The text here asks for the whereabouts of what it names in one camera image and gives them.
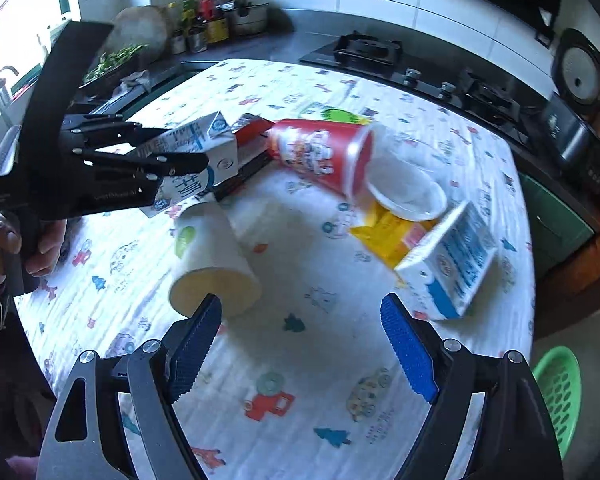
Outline clear plastic cup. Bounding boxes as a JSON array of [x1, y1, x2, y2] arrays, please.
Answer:
[[367, 125, 448, 222]]

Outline green vegetables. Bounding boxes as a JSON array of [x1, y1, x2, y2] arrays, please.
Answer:
[[82, 44, 148, 86]]

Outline metal faucet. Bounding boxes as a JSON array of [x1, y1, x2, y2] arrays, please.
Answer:
[[0, 65, 21, 121]]

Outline person's left hand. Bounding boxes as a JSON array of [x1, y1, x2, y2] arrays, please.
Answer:
[[0, 212, 70, 281]]

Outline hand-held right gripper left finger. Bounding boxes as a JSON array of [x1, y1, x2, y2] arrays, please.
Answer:
[[36, 292, 224, 480]]

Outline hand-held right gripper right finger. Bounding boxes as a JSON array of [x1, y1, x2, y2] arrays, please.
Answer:
[[380, 292, 566, 480]]

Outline green kitchen cabinet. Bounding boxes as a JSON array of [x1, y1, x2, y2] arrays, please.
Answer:
[[517, 170, 596, 281]]

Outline white paper cup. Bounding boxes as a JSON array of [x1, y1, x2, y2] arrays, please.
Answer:
[[167, 199, 263, 318]]

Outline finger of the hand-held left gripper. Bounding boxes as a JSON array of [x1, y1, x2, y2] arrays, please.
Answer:
[[81, 150, 210, 182], [62, 113, 175, 155]]

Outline white blue milk carton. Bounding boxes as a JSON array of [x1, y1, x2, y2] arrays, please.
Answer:
[[395, 201, 501, 322], [139, 110, 241, 220]]

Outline steel pot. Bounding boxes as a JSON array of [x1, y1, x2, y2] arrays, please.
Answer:
[[225, 0, 271, 37]]

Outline yellow snack packet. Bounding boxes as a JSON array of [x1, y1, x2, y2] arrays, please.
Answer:
[[350, 200, 441, 271]]

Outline yellow green bottle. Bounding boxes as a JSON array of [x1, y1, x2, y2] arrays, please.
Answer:
[[180, 0, 196, 36]]

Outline red printed paper cup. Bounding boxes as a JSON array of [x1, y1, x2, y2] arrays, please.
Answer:
[[266, 119, 378, 201]]

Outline round wooden cutting board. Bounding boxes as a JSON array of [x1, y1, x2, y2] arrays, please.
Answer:
[[111, 5, 173, 61]]

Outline green plastic basket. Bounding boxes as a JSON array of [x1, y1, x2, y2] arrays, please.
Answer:
[[532, 346, 583, 461]]

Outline black gas stove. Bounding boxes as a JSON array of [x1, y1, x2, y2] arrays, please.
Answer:
[[300, 34, 531, 143]]

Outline black red box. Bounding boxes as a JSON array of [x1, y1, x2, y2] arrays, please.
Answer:
[[211, 114, 277, 202]]

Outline grey rag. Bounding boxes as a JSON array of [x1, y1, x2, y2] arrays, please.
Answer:
[[112, 70, 153, 98]]

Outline black rice cooker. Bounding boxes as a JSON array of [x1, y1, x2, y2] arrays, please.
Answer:
[[536, 27, 600, 193]]

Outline window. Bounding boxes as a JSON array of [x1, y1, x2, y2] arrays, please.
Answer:
[[0, 0, 83, 126]]

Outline printed white tablecloth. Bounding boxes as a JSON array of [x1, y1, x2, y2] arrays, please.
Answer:
[[12, 59, 537, 480]]

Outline yellow tin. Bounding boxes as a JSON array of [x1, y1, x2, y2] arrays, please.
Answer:
[[205, 19, 230, 44]]

